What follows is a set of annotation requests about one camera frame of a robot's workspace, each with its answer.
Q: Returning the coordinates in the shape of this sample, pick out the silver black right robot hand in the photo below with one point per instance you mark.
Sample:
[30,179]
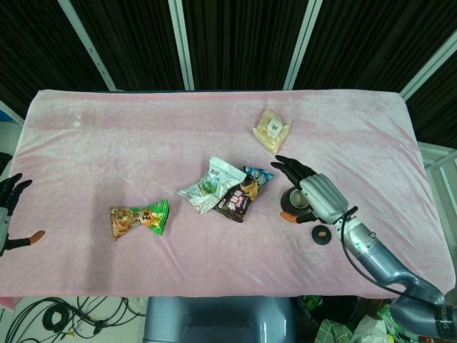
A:
[323,194]

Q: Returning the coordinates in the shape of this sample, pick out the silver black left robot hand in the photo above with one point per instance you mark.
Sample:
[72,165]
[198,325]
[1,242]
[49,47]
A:
[4,218]

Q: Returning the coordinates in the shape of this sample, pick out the black round disc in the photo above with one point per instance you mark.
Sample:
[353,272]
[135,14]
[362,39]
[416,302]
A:
[321,236]

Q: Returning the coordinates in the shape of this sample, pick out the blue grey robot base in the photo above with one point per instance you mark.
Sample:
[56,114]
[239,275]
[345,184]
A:
[218,319]

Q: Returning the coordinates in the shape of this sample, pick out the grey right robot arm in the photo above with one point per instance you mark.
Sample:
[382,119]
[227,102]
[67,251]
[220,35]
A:
[378,255]

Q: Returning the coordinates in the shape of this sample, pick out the black cast iron teapot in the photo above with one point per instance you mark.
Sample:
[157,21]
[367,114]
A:
[291,204]

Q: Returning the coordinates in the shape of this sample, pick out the clear bag of beige food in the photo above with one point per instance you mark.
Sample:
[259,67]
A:
[271,132]

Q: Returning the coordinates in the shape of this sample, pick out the brown blue snack bag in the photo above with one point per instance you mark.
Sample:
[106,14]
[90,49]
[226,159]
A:
[239,203]

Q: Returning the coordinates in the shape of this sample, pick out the white crumpled snack bag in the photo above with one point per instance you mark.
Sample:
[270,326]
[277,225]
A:
[210,189]

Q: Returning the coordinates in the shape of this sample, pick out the white metal shelf rack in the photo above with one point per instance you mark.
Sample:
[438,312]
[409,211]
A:
[437,164]

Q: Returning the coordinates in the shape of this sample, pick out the green checked bag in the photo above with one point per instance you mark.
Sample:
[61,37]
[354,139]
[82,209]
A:
[333,330]

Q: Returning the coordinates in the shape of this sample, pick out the green orange snack bag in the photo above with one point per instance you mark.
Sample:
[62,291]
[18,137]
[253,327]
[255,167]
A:
[143,221]

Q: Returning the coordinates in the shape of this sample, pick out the pink velvet table cloth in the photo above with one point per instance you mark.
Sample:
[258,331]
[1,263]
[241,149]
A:
[178,125]

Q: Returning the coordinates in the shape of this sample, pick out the white frame post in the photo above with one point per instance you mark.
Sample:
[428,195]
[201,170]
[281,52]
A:
[91,46]
[428,60]
[301,46]
[182,46]

